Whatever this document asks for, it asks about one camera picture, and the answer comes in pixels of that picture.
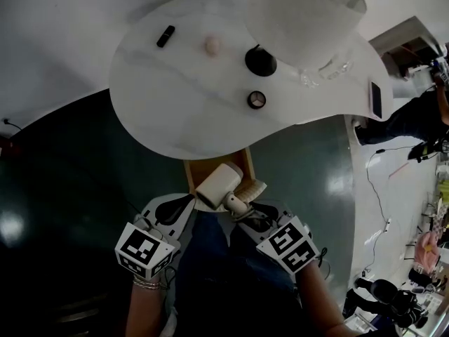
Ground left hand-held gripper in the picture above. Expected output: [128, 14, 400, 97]
[114, 194, 196, 281]

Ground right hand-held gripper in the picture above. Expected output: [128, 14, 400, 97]
[236, 203, 321, 275]

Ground large wooden drawer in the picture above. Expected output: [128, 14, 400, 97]
[182, 147, 268, 213]

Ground white hair dryer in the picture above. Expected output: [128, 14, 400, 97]
[194, 162, 260, 224]

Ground person's left forearm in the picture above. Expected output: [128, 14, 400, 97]
[126, 279, 169, 337]

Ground person's right forearm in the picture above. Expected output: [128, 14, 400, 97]
[294, 261, 347, 337]

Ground person's blue jeans leg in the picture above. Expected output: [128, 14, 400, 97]
[175, 211, 302, 337]

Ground round black compact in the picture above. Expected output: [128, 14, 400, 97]
[247, 90, 267, 110]

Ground clear plastic water bottle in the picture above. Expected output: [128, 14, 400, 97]
[297, 57, 354, 89]

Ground black smartphone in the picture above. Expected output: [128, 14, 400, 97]
[370, 81, 383, 119]

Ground pink cloth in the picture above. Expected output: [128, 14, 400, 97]
[415, 232, 441, 270]

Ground pale pink makeup sponge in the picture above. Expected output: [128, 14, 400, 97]
[203, 35, 221, 54]

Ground black lipstick tube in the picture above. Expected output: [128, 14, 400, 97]
[156, 25, 176, 48]

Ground white shade table lamp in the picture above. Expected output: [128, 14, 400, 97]
[244, 0, 368, 77]

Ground wooden shelving unit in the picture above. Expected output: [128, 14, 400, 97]
[368, 15, 449, 80]

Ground metal bracelet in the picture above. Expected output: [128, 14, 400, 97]
[132, 275, 163, 291]

